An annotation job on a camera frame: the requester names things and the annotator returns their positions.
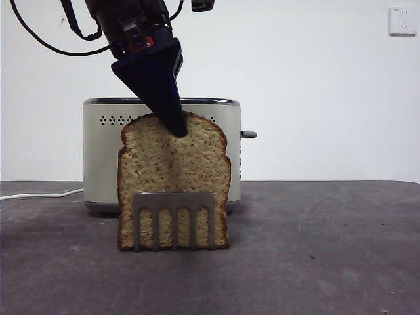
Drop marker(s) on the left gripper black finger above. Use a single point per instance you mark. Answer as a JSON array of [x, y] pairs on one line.
[[178, 62], [154, 82]]

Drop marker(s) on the brown-crusted bread slice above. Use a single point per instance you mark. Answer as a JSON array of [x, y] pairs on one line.
[[197, 164]]

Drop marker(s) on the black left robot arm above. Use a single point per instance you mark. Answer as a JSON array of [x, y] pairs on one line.
[[108, 13]]

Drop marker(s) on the cream two-slot toaster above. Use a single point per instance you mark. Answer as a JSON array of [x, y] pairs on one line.
[[98, 164]]

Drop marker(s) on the grey toaster lever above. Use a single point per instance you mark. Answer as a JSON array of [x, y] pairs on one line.
[[250, 134]]

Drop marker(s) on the silver metal toast rack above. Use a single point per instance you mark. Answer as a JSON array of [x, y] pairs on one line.
[[174, 199]]

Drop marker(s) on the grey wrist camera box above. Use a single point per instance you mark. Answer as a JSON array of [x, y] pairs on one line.
[[203, 5]]

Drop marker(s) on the white wall socket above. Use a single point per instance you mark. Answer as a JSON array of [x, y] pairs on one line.
[[403, 21]]

